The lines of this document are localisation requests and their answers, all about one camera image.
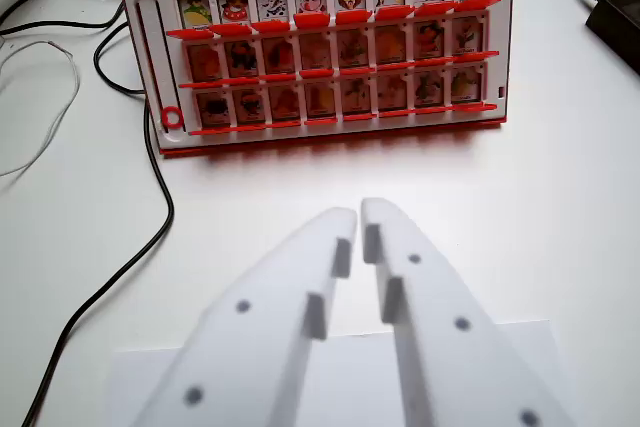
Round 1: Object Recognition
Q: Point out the thin white wire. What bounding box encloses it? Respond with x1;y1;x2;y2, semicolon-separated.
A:
0;39;81;178

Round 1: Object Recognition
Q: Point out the black box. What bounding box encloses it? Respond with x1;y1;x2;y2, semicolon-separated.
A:
584;0;640;76

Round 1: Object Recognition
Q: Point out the thin black cable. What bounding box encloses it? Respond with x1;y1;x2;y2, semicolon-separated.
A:
0;0;126;38

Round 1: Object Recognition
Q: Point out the red and white game board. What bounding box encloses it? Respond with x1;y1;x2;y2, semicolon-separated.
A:
110;0;516;158

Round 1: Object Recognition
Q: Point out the thick black cable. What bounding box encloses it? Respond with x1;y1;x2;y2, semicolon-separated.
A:
19;21;176;427

